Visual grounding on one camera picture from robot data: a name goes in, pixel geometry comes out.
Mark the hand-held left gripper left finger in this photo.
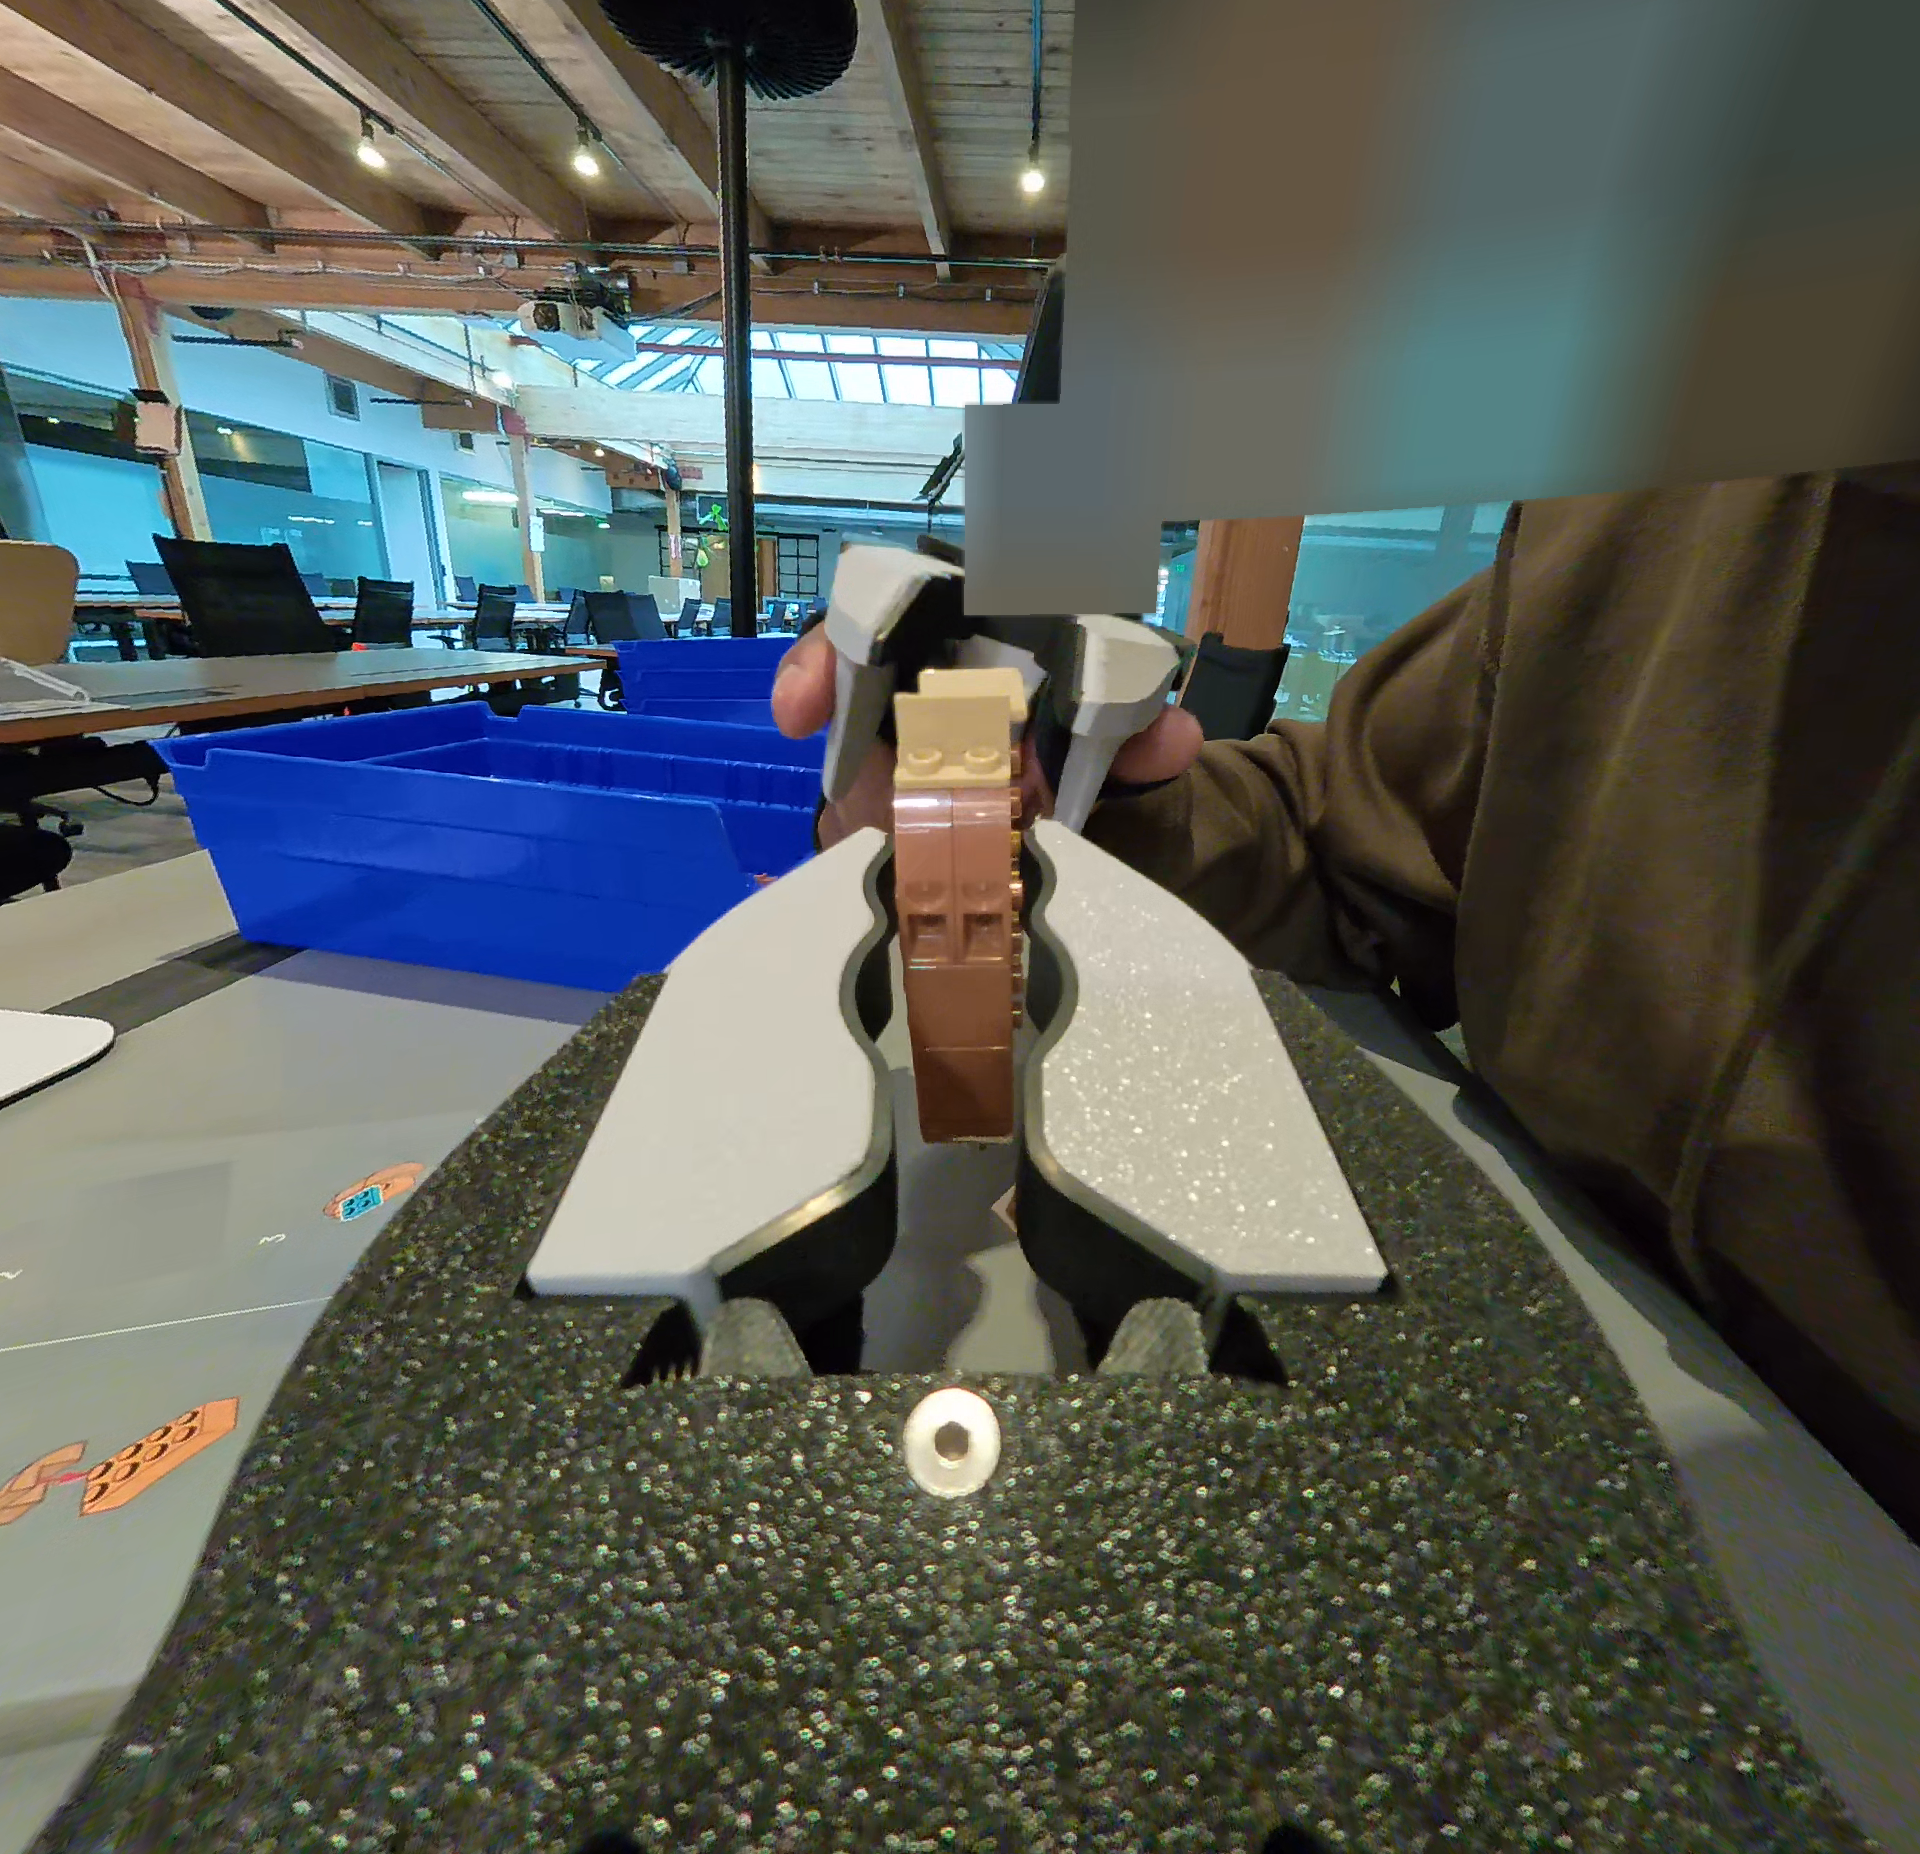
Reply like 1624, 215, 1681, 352
523, 824, 901, 1384

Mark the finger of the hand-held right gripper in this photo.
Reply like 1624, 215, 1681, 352
823, 543, 968, 837
1050, 615, 1182, 754

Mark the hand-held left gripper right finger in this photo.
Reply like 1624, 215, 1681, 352
1014, 822, 1390, 1380

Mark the brown and tan brick model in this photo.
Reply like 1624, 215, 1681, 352
892, 672, 1036, 1146

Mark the person's right forearm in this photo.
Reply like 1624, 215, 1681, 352
1080, 565, 1518, 1032

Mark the grey desk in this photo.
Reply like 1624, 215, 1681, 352
0, 852, 1920, 1854

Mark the person's right hand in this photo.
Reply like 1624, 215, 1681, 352
773, 633, 1208, 853

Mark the wooden support column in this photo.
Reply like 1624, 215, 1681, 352
1184, 519, 1305, 660

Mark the large blue plastic bin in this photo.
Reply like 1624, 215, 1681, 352
152, 705, 842, 994

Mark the ceiling projector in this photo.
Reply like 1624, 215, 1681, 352
518, 273, 642, 368

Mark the person's brown hoodie torso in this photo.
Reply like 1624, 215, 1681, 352
1440, 475, 1920, 1452

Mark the long wooden table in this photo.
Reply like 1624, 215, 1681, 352
0, 647, 616, 751

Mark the grey instruction booklet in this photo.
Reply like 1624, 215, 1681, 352
0, 1118, 495, 1721

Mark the black round-head pole lamp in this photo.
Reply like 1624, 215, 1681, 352
590, 0, 861, 641

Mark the white monitor stand base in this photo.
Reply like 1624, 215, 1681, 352
0, 1008, 117, 1113

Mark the clear acrylic holder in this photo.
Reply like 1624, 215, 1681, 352
0, 657, 121, 718

